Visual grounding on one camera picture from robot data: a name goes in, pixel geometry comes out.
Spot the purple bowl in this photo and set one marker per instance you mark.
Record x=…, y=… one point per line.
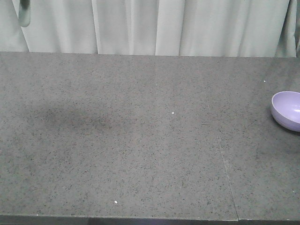
x=285, y=109

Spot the white plastic spoon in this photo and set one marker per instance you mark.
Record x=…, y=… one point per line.
x=24, y=13

